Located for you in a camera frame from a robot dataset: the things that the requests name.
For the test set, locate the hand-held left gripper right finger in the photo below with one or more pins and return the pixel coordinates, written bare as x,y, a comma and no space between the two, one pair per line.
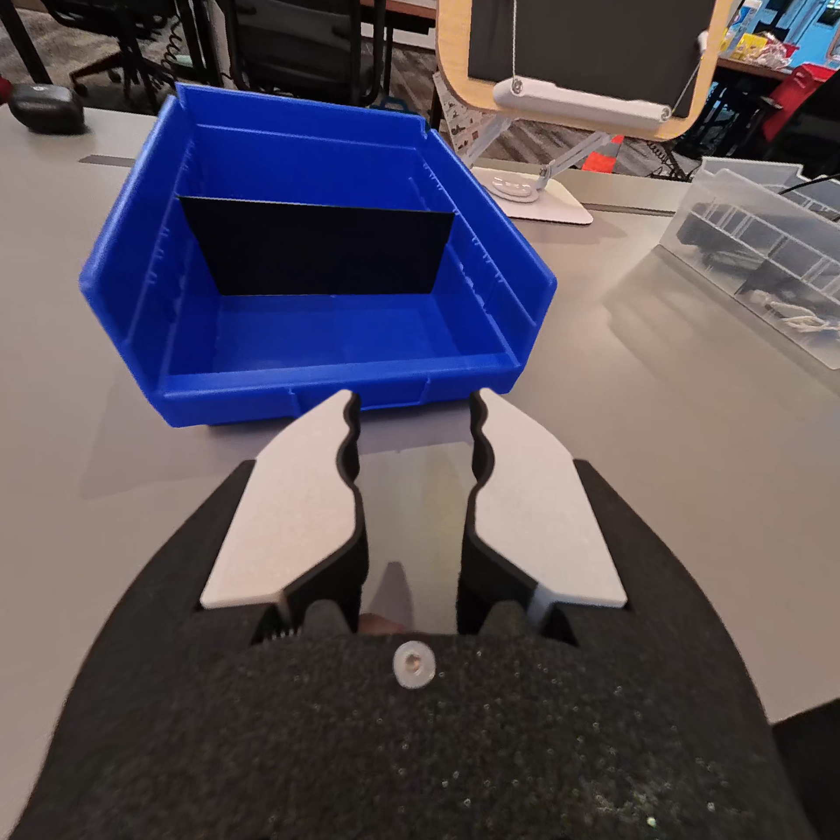
544,518

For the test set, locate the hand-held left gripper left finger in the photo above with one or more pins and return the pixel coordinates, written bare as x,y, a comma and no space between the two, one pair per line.
289,512

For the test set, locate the blue plastic bin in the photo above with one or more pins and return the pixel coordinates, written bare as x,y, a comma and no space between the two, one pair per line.
295,341

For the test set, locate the clear plastic bin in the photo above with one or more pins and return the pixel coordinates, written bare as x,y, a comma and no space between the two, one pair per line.
754,282

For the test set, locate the grey desk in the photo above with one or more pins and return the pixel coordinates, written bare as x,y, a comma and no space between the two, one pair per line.
656,459

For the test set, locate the black divider panel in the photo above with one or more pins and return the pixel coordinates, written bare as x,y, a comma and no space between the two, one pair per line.
315,246

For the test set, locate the orange traffic cone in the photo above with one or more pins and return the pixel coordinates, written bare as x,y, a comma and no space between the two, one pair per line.
602,157

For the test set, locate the printed paper sheet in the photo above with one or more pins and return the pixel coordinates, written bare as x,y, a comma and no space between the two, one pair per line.
459,124

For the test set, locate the black office chair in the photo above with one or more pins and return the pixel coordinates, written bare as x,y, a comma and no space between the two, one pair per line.
295,39

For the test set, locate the wood-framed black panel stand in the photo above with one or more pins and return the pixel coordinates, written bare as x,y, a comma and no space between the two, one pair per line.
590,39

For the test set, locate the red chair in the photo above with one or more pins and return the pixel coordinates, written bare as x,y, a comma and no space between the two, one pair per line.
807,92

